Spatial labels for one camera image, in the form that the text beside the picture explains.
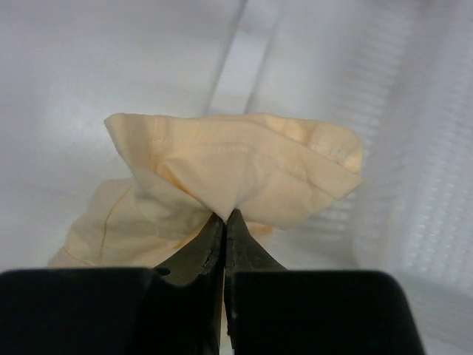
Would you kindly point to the clear plastic basket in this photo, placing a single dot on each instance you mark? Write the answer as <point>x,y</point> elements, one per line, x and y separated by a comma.
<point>398,73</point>

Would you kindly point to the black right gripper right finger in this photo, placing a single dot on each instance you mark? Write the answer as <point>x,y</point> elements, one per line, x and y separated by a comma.
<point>272,310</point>

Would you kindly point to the cream beige underwear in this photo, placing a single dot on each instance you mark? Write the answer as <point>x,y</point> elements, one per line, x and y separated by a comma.
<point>277,171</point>

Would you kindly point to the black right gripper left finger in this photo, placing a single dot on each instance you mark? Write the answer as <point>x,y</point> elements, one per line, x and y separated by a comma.
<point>172,308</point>

